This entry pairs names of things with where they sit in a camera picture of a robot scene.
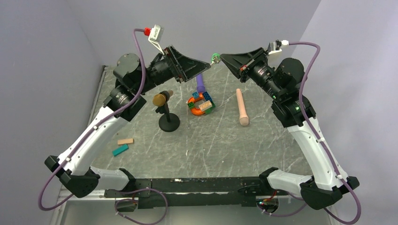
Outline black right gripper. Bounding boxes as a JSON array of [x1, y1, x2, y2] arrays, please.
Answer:
[[220, 47, 283, 100]]

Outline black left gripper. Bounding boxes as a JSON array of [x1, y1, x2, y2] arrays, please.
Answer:
[[135, 45, 211, 95]]

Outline green plastic key tag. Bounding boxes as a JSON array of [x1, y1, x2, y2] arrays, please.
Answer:
[[211, 53, 221, 65]]

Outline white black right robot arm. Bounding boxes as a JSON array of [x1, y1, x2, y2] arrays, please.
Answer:
[[221, 48, 360, 210]]

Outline purple cylinder toy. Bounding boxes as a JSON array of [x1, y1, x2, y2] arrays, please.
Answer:
[[196, 74, 206, 93]]

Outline beige wooden pestle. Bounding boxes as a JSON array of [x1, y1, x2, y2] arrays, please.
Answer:
[[236, 89, 249, 126]]

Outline gold microphone on black stand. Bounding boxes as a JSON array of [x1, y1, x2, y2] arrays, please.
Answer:
[[152, 90, 180, 132]]

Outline tan wooden block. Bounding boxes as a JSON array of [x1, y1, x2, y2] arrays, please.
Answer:
[[117, 138, 134, 145]]

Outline teal wooden block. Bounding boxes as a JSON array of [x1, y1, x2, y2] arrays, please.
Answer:
[[112, 144, 129, 157]]

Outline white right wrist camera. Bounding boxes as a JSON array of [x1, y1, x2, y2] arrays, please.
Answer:
[[267, 40, 289, 55]]

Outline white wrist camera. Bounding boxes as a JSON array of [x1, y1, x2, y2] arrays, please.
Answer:
[[267, 40, 289, 55], [144, 25, 164, 55]]

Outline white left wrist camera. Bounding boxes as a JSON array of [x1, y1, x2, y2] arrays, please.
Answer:
[[144, 25, 164, 55]]

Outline colourful toy block ring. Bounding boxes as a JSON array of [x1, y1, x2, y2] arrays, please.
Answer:
[[187, 90, 216, 117]]

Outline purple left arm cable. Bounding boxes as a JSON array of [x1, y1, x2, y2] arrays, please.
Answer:
[[38, 28, 147, 212]]

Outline black table front rail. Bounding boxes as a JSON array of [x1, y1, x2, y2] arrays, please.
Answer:
[[104, 177, 287, 210]]

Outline aluminium frame rail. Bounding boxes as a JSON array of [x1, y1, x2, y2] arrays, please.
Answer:
[[50, 190, 132, 225]]

